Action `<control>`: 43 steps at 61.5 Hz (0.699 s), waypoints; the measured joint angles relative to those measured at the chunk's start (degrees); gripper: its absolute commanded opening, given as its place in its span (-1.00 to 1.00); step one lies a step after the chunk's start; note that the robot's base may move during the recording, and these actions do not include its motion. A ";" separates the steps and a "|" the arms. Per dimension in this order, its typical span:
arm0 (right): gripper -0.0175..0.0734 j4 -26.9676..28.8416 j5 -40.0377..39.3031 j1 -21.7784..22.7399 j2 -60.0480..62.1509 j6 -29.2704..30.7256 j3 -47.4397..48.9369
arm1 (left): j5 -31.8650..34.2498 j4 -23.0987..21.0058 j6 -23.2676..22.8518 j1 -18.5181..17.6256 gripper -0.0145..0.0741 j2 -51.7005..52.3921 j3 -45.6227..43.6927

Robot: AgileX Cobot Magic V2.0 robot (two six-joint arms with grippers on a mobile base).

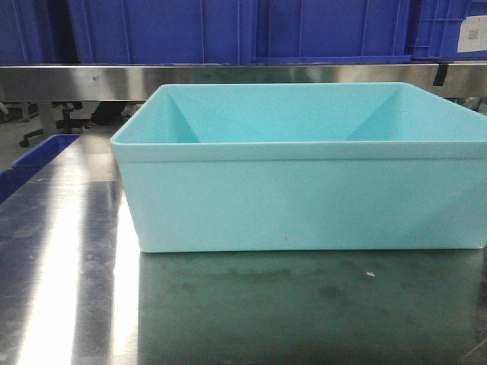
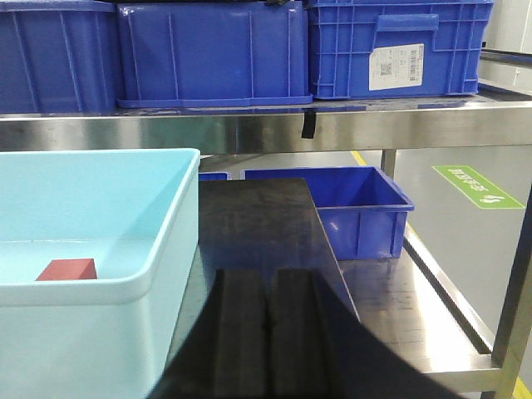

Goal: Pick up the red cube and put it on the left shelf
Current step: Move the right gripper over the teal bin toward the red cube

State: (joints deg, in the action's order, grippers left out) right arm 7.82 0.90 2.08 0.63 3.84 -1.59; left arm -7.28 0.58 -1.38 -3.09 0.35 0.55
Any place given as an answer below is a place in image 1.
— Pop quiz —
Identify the blue crate middle on shelf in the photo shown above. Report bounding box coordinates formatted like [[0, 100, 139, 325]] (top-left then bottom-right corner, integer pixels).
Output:
[[68, 1, 410, 65]]

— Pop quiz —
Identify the blue crate on shelf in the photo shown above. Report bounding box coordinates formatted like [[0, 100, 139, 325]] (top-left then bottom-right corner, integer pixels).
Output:
[[1, 0, 78, 65], [68, 1, 410, 65]]

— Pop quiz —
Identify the blue crate left on shelf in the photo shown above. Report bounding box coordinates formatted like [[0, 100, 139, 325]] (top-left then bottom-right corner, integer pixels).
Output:
[[1, 0, 78, 65]]

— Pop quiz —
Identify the light teal plastic bin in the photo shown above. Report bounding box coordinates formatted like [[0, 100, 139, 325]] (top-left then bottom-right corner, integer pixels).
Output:
[[110, 83, 486, 252]]

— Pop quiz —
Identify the black office chair base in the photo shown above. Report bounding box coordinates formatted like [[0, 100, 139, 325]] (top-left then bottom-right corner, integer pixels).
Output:
[[18, 101, 89, 148]]

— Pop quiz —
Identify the blue bin beside table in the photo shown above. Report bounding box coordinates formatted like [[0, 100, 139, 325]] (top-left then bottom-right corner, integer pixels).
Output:
[[1, 134, 81, 203]]

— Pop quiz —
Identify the black tape strip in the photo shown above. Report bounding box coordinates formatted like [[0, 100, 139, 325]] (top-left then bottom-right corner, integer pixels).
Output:
[[433, 63, 449, 87]]

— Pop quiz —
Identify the blue crate right with label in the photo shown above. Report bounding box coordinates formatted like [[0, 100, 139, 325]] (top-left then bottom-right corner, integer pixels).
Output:
[[406, 1, 486, 61]]

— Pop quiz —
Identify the white paper label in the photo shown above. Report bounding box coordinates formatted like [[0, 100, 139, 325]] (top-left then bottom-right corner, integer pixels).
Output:
[[457, 15, 487, 52]]

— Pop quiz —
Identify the stainless steel shelf rail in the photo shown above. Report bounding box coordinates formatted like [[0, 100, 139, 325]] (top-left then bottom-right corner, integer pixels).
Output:
[[1, 61, 486, 102]]

